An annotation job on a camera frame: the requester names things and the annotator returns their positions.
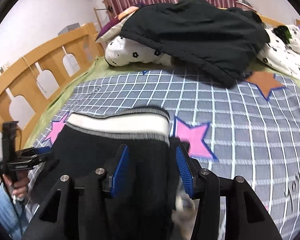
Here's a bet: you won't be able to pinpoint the grey box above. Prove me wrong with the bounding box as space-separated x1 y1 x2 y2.
58 23 80 36

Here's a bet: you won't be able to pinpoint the wooden coat rack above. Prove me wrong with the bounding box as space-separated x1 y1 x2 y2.
93 0 115 30

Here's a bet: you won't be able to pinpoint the wooden bed frame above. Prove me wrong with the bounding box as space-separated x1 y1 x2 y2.
0 13 300 181

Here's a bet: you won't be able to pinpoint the black pants with white stripe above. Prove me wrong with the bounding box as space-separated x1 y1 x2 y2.
31 106 180 239

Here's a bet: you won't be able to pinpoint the green blanket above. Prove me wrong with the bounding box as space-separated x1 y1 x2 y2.
30 59 300 150

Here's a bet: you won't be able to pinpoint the left hand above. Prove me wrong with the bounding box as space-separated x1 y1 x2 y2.
3 171 30 198

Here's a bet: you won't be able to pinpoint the black jacket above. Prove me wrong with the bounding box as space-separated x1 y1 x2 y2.
120 0 270 88

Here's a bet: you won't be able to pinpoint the grey checked bed sheet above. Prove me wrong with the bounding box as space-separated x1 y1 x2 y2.
33 70 300 239

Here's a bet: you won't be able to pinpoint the white floral quilt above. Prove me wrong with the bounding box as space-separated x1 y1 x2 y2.
104 25 300 80

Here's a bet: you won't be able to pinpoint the purple patterned pillow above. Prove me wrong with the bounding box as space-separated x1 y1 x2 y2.
95 3 147 43

